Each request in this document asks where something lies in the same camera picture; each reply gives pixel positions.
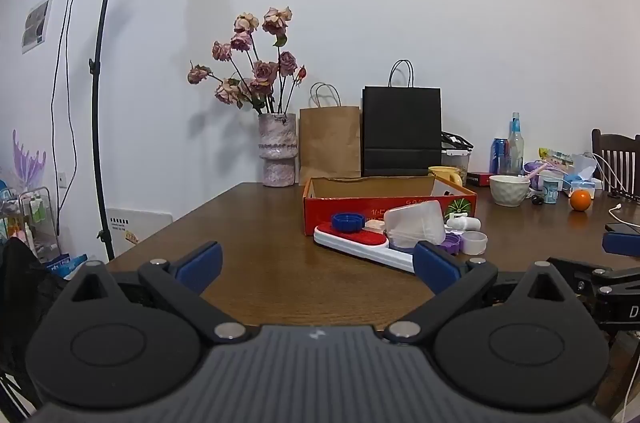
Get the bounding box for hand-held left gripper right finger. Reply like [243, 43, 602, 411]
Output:
[384, 241, 581, 346]

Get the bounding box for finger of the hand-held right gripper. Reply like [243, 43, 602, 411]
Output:
[602, 230, 640, 258]
[547, 256, 608, 300]

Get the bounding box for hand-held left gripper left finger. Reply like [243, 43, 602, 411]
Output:
[61, 241, 253, 345]

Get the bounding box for white plastic fitting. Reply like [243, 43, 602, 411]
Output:
[446, 212, 481, 231]

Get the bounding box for white tray with red top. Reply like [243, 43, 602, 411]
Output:
[313, 223, 418, 274]

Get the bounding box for blue toothed cap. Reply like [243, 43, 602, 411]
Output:
[331, 213, 366, 234]

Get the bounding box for red cardboard box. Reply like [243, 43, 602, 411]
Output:
[302, 175, 477, 237]

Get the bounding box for blue white tissue pack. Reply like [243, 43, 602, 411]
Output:
[570, 175, 598, 198]

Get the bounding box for white panel heater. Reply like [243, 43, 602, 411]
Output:
[105, 207, 173, 261]

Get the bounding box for dark wooden chair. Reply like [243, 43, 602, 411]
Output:
[591, 129, 640, 198]

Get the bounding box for yellow bear mug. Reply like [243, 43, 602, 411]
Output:
[428, 166, 463, 188]

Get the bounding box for small red box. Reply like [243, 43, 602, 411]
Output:
[466, 172, 501, 188]

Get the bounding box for white dimpled bowl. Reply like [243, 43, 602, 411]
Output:
[489, 175, 531, 206]

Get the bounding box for colourful snack packet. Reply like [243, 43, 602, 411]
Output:
[538, 148, 573, 168]

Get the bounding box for clear container with black lid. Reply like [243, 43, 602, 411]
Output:
[441, 131, 474, 186]

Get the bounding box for purple mesh pouch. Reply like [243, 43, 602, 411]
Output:
[523, 160, 551, 188]

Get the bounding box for blue drink can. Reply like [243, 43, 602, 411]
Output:
[490, 138, 511, 174]

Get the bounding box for blue packet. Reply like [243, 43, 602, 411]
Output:
[47, 254, 88, 279]

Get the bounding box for clear glass bottle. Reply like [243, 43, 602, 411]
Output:
[507, 112, 525, 176]

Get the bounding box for pink mottled vase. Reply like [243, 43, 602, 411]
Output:
[258, 113, 300, 188]

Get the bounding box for black paper bag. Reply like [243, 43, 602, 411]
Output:
[361, 59, 443, 178]

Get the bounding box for brown paper bag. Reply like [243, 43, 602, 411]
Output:
[298, 83, 362, 186]

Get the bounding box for dried pink roses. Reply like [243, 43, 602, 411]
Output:
[187, 6, 308, 114]

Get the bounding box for white charging cable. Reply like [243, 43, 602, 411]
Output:
[582, 152, 640, 204]

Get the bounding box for metal wire rack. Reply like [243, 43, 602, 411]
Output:
[0, 187, 61, 264]

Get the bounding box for purple fishtail wall decoration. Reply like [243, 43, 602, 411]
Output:
[12, 129, 47, 194]

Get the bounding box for black power cable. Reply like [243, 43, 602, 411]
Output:
[50, 0, 83, 236]

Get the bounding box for wall picture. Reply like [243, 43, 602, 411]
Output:
[21, 0, 55, 54]

